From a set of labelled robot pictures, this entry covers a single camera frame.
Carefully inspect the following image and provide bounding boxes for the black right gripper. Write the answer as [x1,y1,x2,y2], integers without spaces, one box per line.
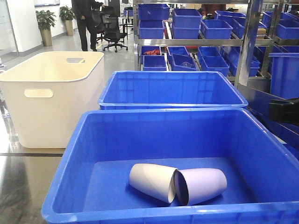
[269,98,299,123]

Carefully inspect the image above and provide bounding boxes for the lavender plastic cup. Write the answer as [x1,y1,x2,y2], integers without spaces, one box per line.
[174,168,228,206]

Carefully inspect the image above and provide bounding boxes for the cream plastic cup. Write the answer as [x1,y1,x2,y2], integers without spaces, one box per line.
[129,163,178,204]

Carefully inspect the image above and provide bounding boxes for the blue bin with red items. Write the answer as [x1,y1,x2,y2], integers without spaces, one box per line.
[141,46,161,64]

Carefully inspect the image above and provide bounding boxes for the large blue bin rear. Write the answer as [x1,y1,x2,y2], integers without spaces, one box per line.
[98,70,248,110]

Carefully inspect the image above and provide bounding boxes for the large blue bin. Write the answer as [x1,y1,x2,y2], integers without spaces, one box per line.
[41,107,299,224]
[98,70,248,110]

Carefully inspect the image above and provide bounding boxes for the blue bin top left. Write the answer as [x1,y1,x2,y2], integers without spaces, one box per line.
[137,4,170,20]

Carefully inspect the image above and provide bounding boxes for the large blue bin front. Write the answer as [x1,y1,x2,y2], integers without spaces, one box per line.
[41,107,299,224]

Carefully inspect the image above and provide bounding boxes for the metal shelving rack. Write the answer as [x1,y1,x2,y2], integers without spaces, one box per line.
[133,0,299,87]

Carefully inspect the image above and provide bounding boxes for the black office chair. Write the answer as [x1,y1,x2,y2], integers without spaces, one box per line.
[101,6,128,52]

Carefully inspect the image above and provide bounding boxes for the person in dark clothes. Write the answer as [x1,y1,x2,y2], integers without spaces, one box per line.
[71,0,105,51]

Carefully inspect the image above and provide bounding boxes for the cream plastic storage tub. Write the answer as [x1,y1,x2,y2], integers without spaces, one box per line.
[0,51,105,148]

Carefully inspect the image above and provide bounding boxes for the potted plant gold pot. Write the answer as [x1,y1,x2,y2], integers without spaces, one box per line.
[36,10,56,47]

